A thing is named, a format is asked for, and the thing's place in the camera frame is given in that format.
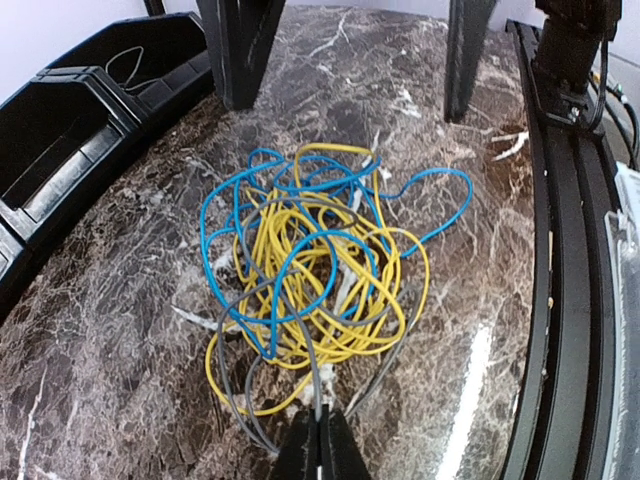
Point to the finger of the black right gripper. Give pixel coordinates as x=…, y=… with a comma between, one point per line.
x=239, y=37
x=467, y=27

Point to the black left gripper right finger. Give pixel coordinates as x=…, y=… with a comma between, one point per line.
x=339, y=455

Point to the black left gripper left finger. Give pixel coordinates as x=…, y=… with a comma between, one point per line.
x=299, y=454

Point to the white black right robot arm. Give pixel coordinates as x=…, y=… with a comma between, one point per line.
x=575, y=33

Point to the black right storage bin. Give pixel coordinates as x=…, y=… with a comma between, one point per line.
x=157, y=68

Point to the black storage bin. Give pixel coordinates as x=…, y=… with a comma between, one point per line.
x=59, y=134
x=157, y=68

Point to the black middle storage bin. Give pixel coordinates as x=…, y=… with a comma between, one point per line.
x=59, y=134

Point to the black front table rail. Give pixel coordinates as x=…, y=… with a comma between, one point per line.
x=566, y=402

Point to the white slotted cable duct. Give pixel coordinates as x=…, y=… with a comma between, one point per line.
x=622, y=228

